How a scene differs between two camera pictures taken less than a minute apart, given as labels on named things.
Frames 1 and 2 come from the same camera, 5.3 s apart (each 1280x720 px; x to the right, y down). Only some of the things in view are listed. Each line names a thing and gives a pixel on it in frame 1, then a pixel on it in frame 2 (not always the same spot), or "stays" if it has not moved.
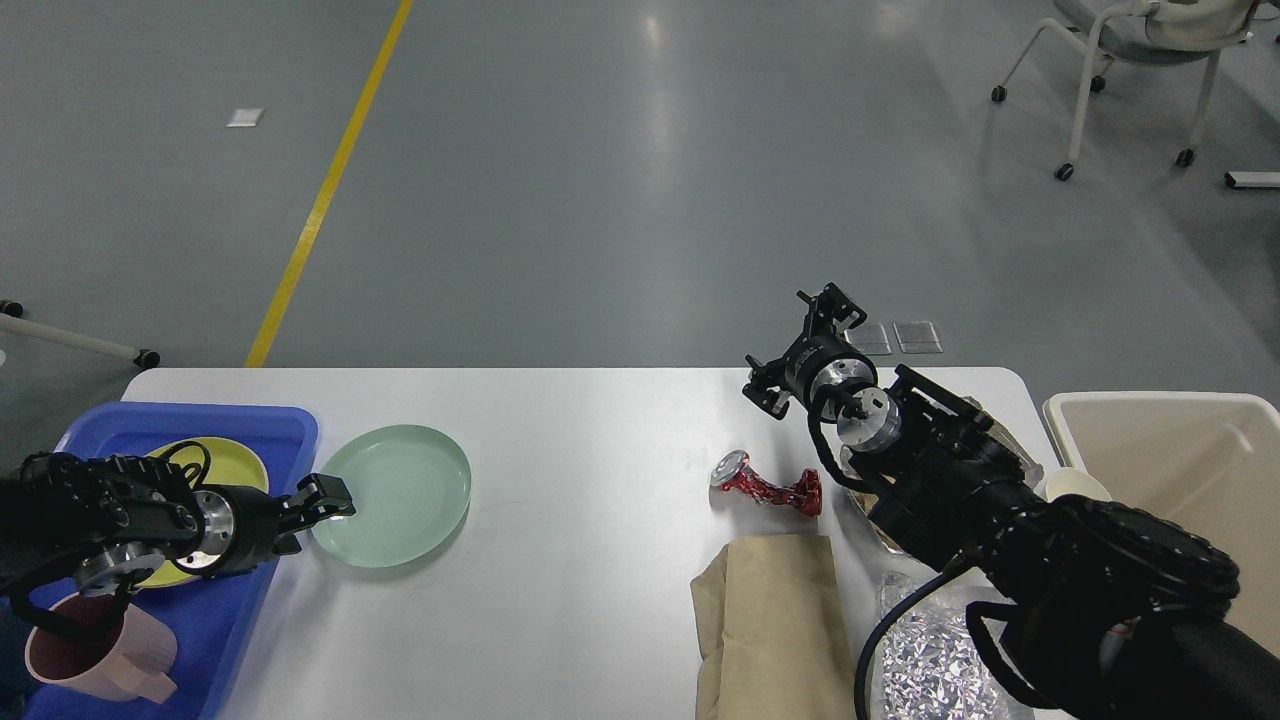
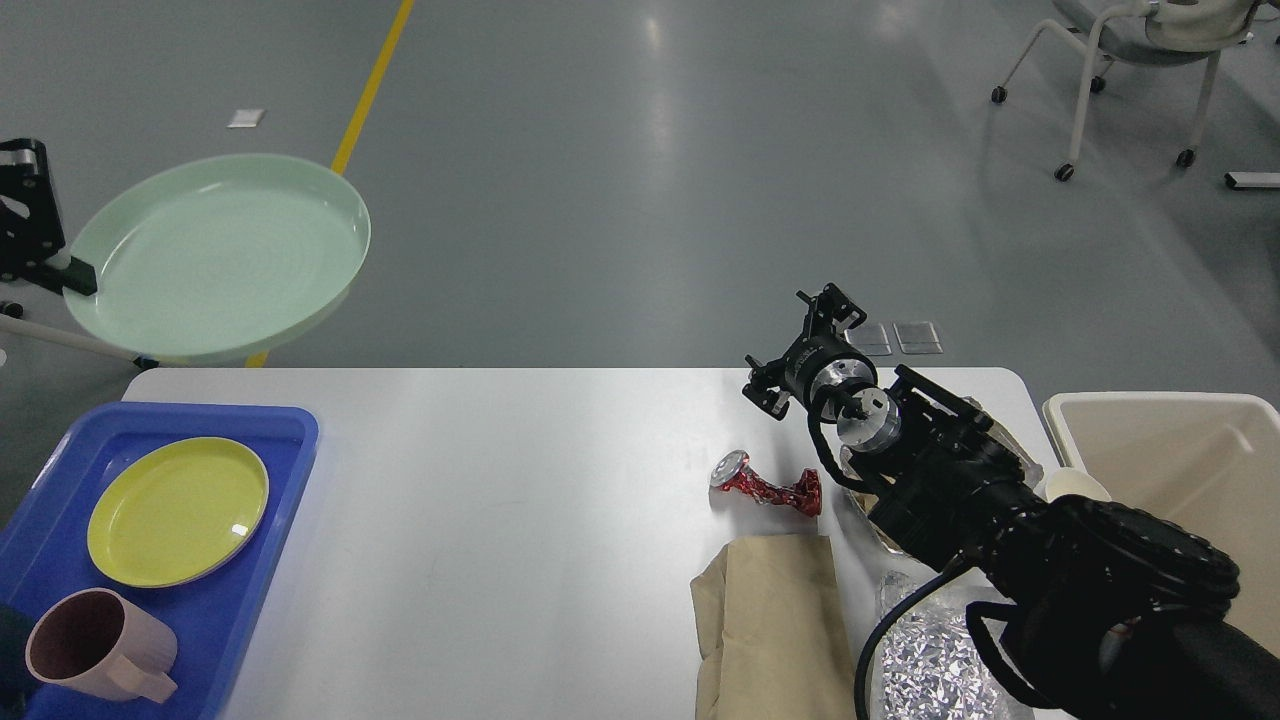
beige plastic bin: [1207, 460] stays
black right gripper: [802, 361] stays
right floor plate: [917, 337] stays
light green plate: [411, 487] -> [215, 257]
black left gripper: [241, 523] -> [31, 239]
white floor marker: [244, 118] stays
